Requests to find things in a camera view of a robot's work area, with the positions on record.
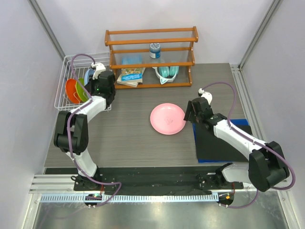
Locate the white slotted cable duct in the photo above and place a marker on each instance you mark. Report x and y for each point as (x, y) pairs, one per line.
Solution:
(95, 198)

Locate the lower paperback book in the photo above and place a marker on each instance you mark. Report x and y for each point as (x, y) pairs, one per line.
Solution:
(132, 84)

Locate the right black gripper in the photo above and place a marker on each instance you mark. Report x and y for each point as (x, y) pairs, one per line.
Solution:
(190, 109)

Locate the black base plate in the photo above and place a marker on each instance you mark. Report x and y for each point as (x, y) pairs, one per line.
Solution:
(154, 181)

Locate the black cloth mat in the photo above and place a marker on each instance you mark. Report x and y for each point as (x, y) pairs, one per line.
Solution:
(210, 149)

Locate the orange wooden shelf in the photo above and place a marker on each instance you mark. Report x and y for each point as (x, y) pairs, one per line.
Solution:
(176, 49)

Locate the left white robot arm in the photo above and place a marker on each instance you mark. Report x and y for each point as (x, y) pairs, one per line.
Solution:
(71, 131)

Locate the pink plate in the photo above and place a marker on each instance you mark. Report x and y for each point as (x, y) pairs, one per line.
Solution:
(167, 119)

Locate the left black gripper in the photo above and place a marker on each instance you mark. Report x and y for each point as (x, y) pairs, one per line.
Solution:
(89, 86)

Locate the colourful paperback book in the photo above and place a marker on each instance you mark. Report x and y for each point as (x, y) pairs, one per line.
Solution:
(131, 75)

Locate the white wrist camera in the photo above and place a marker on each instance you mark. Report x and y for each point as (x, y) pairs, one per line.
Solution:
(99, 68)
(206, 95)

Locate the white wire dish rack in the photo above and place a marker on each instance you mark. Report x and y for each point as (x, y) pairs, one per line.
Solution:
(75, 69)

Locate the orange plate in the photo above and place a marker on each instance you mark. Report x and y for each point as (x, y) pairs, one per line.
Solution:
(70, 89)

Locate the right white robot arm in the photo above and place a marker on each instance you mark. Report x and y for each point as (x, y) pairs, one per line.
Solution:
(265, 167)

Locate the light blue plate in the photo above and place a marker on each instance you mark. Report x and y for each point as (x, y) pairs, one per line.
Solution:
(88, 75)

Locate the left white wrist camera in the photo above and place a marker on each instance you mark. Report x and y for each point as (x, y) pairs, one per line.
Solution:
(99, 68)

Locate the green plate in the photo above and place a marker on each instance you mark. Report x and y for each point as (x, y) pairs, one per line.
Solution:
(80, 91)

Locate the clear bottle blue cap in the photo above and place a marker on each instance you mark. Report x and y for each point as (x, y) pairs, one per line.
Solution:
(155, 53)

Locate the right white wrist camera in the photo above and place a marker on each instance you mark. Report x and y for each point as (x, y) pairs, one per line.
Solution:
(206, 95)

